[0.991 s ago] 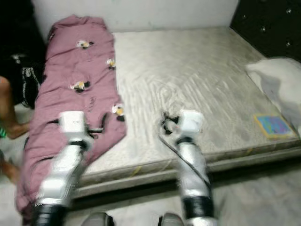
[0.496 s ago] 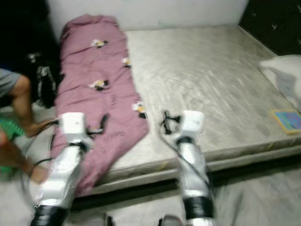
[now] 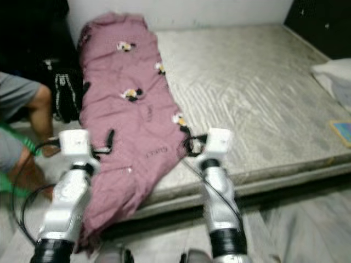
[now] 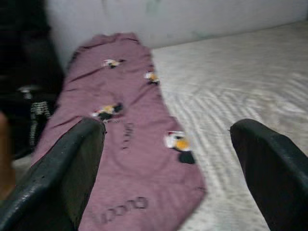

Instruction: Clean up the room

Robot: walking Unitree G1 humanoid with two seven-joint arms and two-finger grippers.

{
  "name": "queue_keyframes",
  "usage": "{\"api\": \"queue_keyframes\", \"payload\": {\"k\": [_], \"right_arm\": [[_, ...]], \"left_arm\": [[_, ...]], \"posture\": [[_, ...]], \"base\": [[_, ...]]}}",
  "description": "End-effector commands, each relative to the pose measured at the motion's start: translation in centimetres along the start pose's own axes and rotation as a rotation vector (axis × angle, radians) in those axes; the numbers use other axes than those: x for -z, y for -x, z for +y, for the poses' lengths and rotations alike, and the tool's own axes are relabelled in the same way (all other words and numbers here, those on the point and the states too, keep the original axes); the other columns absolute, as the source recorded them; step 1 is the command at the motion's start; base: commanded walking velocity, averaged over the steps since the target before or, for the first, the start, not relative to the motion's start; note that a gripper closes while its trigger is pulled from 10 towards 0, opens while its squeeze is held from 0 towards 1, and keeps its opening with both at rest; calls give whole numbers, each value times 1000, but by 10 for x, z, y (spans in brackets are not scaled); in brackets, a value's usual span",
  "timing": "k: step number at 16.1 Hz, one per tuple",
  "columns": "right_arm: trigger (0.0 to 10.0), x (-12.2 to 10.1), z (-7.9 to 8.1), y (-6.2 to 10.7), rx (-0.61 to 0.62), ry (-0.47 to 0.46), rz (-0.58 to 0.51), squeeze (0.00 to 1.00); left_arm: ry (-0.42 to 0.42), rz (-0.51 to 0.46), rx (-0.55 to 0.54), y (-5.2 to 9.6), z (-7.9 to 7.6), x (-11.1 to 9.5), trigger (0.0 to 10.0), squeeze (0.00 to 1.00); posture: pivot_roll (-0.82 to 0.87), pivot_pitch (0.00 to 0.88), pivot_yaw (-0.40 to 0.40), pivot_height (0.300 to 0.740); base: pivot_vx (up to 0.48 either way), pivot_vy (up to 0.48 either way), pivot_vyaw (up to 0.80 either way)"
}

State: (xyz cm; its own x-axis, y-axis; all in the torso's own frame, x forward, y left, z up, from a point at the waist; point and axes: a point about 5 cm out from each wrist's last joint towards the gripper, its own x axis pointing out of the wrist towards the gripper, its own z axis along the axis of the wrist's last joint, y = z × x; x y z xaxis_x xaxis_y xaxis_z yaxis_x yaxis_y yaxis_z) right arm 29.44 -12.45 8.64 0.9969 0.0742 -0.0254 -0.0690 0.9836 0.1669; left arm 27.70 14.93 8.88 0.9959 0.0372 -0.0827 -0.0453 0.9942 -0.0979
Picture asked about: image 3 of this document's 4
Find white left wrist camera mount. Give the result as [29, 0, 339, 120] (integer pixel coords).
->
[59, 129, 94, 165]

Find white printed pillow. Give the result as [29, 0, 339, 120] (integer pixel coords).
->
[310, 59, 351, 99]

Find grey robot leg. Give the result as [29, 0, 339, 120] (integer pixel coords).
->
[96, 247, 132, 263]
[180, 249, 212, 263]

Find grey quilted mattress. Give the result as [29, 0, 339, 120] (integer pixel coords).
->
[154, 23, 351, 206]

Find black tufted headboard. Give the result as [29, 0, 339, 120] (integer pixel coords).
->
[284, 0, 351, 44]

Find colourful yellow-edged children's book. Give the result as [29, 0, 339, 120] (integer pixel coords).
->
[329, 121, 351, 147]

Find grey robot right leg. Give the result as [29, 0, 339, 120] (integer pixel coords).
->
[180, 249, 212, 263]

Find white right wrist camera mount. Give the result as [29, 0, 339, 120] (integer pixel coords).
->
[202, 128, 233, 159]

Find short black left arm cable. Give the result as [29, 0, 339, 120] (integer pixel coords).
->
[20, 186, 55, 242]

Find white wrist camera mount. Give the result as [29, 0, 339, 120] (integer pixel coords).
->
[202, 128, 233, 159]
[59, 129, 94, 165]

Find pink cartoon print blanket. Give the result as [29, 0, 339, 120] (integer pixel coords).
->
[77, 12, 190, 253]

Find green plastic stool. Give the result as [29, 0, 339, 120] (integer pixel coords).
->
[0, 123, 44, 198]

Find person in grey shorts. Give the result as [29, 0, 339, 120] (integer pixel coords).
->
[0, 73, 55, 201]

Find black bag white pattern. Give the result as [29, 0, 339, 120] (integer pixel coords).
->
[52, 59, 86, 124]

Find grey robot left leg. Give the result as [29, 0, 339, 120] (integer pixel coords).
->
[96, 247, 132, 263]

